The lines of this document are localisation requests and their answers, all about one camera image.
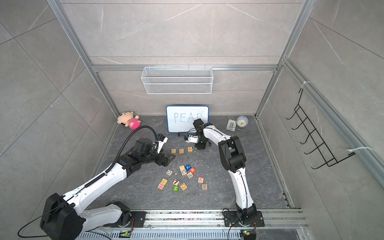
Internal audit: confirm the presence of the round white clock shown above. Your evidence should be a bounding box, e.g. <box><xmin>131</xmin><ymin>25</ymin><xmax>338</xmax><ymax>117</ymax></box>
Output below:
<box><xmin>237</xmin><ymin>116</ymin><xmax>249</xmax><ymax>128</ymax></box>

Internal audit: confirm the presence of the black wall hook rack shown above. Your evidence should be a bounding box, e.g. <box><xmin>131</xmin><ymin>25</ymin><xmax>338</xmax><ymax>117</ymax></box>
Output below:
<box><xmin>286</xmin><ymin>89</ymin><xmax>356</xmax><ymax>170</ymax></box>

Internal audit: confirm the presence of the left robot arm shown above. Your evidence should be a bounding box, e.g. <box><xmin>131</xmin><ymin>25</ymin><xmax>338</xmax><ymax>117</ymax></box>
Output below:
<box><xmin>37</xmin><ymin>134</ymin><xmax>175</xmax><ymax>240</ymax></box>

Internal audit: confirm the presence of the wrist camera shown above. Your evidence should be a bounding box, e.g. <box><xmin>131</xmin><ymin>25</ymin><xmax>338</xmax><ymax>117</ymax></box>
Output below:
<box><xmin>155</xmin><ymin>134</ymin><xmax>168</xmax><ymax>154</ymax></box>
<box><xmin>184</xmin><ymin>135</ymin><xmax>199</xmax><ymax>144</ymax></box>

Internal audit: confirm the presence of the pink plush toy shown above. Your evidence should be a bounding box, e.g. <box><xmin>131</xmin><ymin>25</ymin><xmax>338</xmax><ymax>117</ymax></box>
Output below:
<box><xmin>117</xmin><ymin>112</ymin><xmax>141</xmax><ymax>130</ymax></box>

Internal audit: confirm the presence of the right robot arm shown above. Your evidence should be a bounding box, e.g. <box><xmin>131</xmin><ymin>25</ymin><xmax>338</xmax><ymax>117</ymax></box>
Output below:
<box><xmin>193</xmin><ymin>119</ymin><xmax>264</xmax><ymax>226</ymax></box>

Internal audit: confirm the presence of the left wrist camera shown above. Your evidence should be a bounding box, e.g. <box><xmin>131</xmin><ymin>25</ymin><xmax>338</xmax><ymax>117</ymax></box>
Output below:
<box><xmin>155</xmin><ymin>134</ymin><xmax>168</xmax><ymax>154</ymax></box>

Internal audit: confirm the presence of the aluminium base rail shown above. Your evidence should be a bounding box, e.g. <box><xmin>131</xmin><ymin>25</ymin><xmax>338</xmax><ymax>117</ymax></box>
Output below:
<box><xmin>78</xmin><ymin>209</ymin><xmax>313</xmax><ymax>240</ymax></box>

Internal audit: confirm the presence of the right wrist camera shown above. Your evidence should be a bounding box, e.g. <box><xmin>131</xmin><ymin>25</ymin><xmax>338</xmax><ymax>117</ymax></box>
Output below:
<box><xmin>184</xmin><ymin>135</ymin><xmax>199</xmax><ymax>144</ymax></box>

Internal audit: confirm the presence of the small white rectangular box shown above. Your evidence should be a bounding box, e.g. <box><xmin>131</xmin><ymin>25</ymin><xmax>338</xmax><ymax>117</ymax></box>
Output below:
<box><xmin>226</xmin><ymin>120</ymin><xmax>237</xmax><ymax>132</ymax></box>

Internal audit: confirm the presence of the wooden block blue O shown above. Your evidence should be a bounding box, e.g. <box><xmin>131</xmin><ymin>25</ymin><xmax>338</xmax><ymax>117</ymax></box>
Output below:
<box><xmin>166</xmin><ymin>169</ymin><xmax>173</xmax><ymax>176</ymax></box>

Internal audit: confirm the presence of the white wire basket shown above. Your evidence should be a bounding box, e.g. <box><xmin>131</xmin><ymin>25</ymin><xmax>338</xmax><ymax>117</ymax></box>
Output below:
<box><xmin>141</xmin><ymin>67</ymin><xmax>214</xmax><ymax>95</ymax></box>

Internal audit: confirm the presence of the whiteboard with blue frame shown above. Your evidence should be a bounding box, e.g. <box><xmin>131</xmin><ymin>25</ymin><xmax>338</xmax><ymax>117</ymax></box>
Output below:
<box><xmin>166</xmin><ymin>106</ymin><xmax>210</xmax><ymax>133</ymax></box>

